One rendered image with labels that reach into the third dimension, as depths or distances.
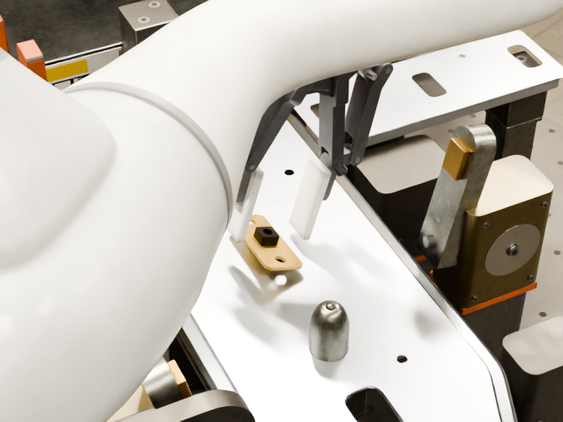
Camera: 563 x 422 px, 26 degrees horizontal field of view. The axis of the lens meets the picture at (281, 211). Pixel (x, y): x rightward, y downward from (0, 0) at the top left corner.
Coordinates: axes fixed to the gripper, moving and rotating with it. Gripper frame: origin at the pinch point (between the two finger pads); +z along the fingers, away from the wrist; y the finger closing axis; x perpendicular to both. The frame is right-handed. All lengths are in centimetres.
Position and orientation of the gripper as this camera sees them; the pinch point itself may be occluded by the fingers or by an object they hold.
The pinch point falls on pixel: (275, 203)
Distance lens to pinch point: 105.7
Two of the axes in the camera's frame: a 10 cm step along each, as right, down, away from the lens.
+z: -2.6, 8.5, 4.6
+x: -4.5, -5.3, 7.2
